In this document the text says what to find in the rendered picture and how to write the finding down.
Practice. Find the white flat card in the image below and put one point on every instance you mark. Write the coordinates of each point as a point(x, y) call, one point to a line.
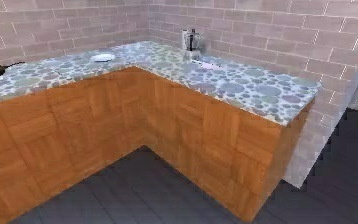
point(209, 65)

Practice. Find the silver coffee machine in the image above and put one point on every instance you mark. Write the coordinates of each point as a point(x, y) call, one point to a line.
point(191, 45)

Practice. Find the wooden kitchen counter pebble top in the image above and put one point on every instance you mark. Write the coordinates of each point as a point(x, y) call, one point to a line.
point(193, 133)

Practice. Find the white plate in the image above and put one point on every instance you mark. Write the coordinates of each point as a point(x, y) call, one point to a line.
point(102, 57)

